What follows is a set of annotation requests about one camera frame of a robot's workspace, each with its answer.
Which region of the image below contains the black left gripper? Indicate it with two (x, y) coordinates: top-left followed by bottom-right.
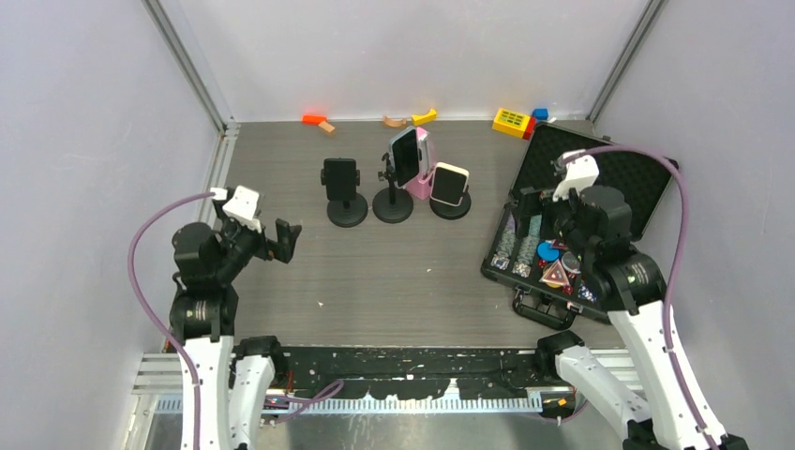
(215, 198), (300, 280)

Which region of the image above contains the tan arch block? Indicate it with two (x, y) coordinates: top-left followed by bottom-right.
(382, 115), (408, 128)

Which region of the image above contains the red triangle game piece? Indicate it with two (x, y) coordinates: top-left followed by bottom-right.
(539, 260), (570, 288)

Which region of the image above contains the orange wooden block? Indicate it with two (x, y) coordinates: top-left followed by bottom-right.
(301, 114), (327, 126)

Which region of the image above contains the blue-green poker chip stack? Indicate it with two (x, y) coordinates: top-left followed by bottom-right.
(517, 215), (543, 265)

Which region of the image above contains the pink wedge stand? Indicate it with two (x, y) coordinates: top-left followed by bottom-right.
(404, 127), (437, 200)

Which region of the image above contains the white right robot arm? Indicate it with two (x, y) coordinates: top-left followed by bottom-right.
(517, 186), (748, 449)

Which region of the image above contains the black smartphone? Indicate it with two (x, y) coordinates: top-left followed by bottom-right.
(321, 157), (359, 202)

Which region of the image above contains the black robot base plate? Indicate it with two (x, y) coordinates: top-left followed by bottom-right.
(270, 346), (573, 400)

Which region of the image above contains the tan wooden block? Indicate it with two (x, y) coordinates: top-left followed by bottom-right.
(318, 121), (336, 135)

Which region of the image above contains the black foam-lined case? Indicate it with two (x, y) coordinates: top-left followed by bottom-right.
(481, 124), (671, 330)

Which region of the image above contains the yellow arch block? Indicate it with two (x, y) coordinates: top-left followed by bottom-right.
(412, 109), (438, 127)

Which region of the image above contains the blue toy brick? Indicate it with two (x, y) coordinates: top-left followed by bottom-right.
(532, 108), (549, 121)

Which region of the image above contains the yellow toy brick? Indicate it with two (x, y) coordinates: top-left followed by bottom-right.
(491, 108), (532, 139)

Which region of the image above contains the purple poker chip stack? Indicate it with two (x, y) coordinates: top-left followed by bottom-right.
(495, 213), (517, 259)

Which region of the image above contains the smartphone with clear case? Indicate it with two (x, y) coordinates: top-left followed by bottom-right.
(389, 127), (420, 188)

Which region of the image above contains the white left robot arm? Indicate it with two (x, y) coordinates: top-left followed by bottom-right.
(170, 201), (302, 449)

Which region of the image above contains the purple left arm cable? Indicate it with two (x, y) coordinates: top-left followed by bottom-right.
(127, 188), (346, 450)

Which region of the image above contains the blue round game chip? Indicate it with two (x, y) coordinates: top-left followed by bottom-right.
(536, 242), (561, 262)

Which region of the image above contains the red toy brick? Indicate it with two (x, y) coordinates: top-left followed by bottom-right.
(522, 116), (537, 140)

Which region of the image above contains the smartphone with cream case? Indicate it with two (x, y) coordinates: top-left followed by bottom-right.
(430, 162), (470, 206)

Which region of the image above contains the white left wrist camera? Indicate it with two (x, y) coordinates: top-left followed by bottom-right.
(222, 186), (263, 233)

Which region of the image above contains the black phone stand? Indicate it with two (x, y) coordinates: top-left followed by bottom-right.
(326, 187), (368, 228)
(429, 193), (472, 220)
(371, 153), (413, 224)

